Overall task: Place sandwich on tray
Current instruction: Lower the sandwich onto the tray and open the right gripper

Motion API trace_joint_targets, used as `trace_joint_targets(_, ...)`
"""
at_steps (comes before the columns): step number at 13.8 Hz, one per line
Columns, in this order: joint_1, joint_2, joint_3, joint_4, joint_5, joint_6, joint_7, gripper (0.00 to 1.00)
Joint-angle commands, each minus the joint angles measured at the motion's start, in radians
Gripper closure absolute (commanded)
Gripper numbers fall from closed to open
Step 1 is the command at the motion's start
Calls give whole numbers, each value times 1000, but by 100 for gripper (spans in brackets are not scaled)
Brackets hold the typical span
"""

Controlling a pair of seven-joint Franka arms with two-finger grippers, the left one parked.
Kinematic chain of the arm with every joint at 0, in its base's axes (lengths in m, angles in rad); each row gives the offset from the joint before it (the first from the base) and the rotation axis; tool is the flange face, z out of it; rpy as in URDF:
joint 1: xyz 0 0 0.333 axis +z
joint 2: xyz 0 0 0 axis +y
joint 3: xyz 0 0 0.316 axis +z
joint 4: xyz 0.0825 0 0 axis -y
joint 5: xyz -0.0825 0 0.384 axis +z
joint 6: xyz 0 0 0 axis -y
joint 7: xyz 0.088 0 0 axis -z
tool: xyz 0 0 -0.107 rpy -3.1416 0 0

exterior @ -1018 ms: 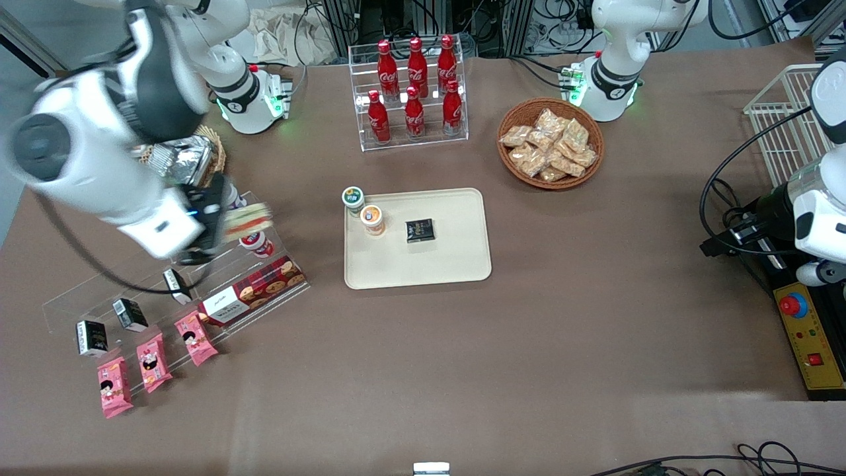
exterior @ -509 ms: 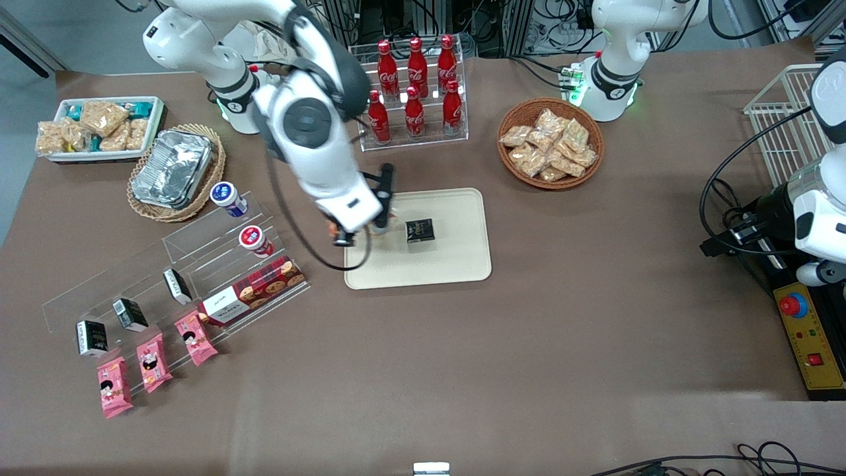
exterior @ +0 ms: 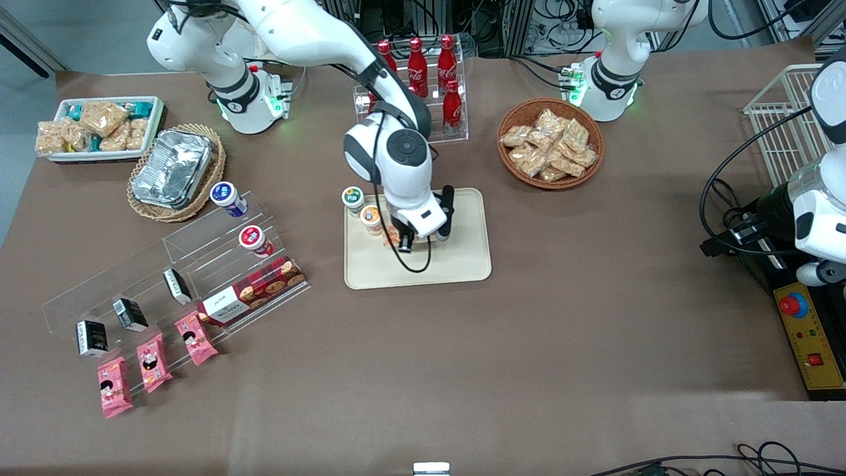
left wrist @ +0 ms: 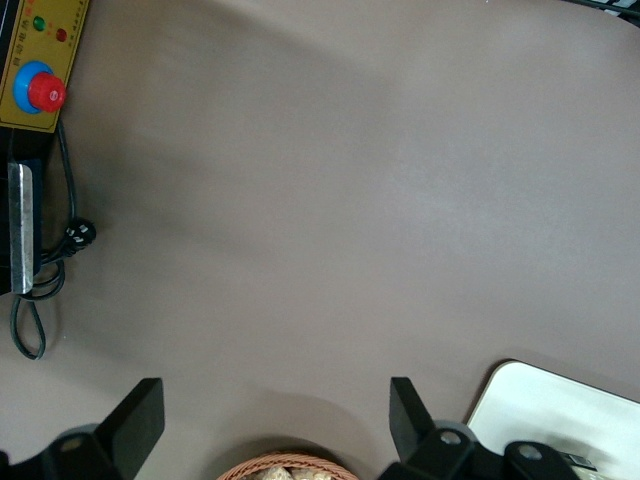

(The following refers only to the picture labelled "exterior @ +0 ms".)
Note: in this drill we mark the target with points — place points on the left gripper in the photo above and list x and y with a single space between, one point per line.
770 205

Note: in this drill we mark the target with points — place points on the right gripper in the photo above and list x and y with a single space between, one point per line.
404 240

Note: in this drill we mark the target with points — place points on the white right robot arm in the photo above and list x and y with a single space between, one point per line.
297 30

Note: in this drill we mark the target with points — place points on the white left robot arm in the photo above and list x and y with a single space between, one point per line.
618 39

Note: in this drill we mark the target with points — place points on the cream plastic tray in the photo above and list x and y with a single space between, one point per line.
456 258

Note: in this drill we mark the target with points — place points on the large golden sandwich pack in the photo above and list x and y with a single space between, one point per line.
104 118

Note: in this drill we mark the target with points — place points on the orange patterned lid cup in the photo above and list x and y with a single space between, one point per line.
390 236

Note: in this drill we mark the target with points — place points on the green lid cup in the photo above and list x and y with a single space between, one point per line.
353 197

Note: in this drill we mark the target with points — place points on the clear acrylic bottle rack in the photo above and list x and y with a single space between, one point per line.
459 129

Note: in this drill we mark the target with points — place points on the round brown wicker basket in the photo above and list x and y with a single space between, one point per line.
509 168

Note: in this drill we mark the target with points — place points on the red cola bottle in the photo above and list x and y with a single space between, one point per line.
452 106
417 66
386 58
447 59

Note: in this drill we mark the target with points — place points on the golden snack pack clear wrapper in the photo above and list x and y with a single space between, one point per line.
552 174
522 155
540 140
575 135
566 162
512 137
548 122
585 157
534 165

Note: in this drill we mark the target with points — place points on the red lid yogurt cup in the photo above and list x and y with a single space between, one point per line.
254 239

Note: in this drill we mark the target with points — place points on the red cookie box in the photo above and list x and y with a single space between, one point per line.
254 291

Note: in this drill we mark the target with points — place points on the brown table cloth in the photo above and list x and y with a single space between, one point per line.
529 363

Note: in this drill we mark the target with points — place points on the blue lid yogurt cup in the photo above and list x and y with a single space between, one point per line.
227 196

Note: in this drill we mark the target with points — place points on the oval flat wicker basket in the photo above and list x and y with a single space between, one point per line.
215 165

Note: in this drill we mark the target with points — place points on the clear acrylic stepped shelf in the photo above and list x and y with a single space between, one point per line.
198 244

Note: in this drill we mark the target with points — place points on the small white block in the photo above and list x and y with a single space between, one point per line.
431 469

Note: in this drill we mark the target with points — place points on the pink snack pack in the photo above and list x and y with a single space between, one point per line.
195 338
114 387
153 362

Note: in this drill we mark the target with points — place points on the small black box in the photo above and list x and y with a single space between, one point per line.
91 338
177 285
130 314

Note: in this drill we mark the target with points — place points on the silver foil container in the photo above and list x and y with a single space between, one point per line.
172 168

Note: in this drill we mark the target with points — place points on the white rectangular bin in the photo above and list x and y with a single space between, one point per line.
157 129

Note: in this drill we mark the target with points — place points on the teal snack pack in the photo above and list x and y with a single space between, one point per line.
74 111
94 143
140 108

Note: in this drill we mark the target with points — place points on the dark slanted bar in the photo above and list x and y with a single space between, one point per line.
23 49

